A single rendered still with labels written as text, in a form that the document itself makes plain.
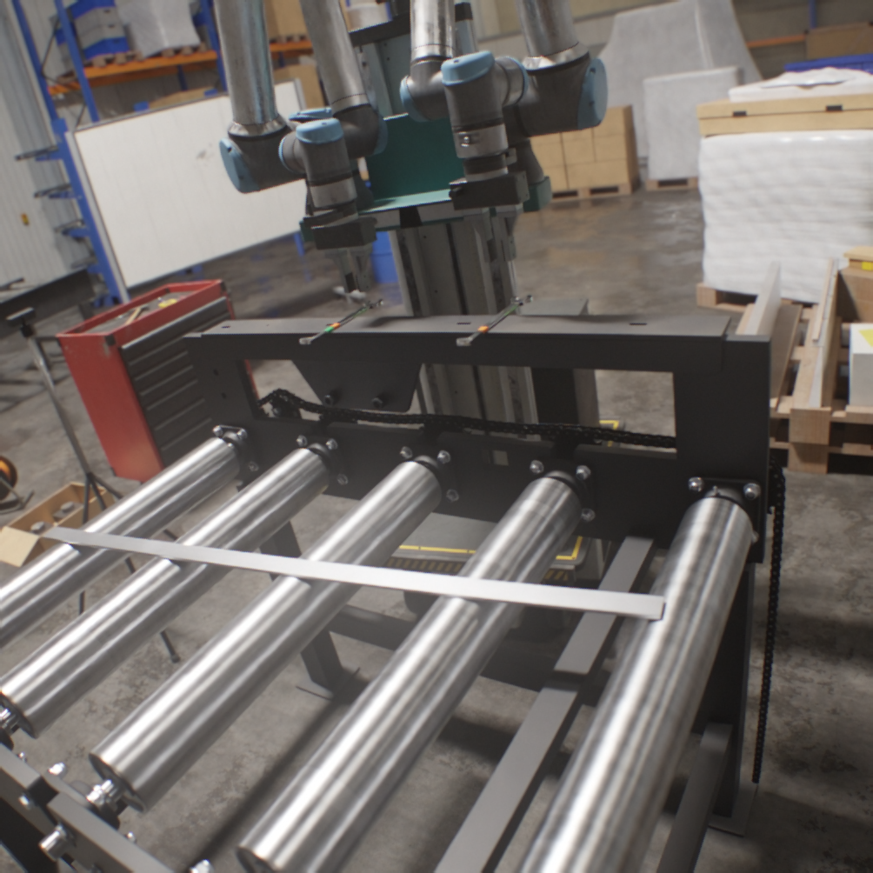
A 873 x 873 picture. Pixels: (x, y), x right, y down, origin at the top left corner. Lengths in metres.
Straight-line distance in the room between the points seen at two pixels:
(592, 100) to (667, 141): 7.76
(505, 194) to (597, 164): 8.23
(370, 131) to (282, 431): 0.72
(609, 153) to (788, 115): 5.22
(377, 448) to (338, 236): 0.46
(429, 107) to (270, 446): 0.88
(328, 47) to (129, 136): 4.26
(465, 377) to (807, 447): 1.43
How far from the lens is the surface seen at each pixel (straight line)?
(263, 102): 1.83
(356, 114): 1.64
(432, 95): 1.42
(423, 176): 1.97
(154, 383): 3.43
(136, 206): 5.82
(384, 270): 6.90
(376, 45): 2.05
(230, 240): 6.02
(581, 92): 1.65
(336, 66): 1.66
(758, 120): 4.51
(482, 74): 1.26
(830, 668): 2.22
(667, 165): 9.42
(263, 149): 1.85
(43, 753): 2.64
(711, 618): 1.01
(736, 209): 4.64
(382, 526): 1.28
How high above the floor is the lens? 1.57
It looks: 26 degrees down
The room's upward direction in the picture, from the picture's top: 13 degrees counter-clockwise
